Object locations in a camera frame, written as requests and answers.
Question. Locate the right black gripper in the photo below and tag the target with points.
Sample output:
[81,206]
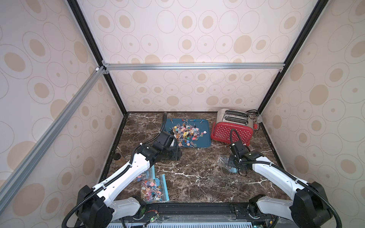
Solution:
[232,162]

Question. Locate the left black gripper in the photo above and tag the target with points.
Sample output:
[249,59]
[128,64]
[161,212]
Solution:
[177,153]

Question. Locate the candy ziploc bag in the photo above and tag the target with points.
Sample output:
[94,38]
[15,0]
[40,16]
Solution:
[155,190]
[227,162]
[147,175]

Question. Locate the teal plastic tray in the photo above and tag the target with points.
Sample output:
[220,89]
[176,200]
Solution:
[185,132]

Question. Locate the candy ziploc bag front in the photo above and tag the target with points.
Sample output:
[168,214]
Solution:
[155,190]

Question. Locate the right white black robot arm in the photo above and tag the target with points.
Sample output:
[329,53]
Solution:
[285,182]

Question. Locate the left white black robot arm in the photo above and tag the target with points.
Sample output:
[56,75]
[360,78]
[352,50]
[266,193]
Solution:
[119,182]

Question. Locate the poured candy pile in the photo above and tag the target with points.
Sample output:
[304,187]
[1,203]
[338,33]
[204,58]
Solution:
[186,134]

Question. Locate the red silver toaster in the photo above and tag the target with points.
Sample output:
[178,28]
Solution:
[228,119]

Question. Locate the brown spice jar black cap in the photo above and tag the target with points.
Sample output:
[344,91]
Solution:
[117,159]

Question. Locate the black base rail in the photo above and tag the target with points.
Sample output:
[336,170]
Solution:
[240,210]

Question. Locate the horizontal aluminium frame bar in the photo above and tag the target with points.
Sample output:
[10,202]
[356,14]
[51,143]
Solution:
[192,66]

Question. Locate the left slanted aluminium frame bar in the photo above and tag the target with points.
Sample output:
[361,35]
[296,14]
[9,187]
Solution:
[26,167]

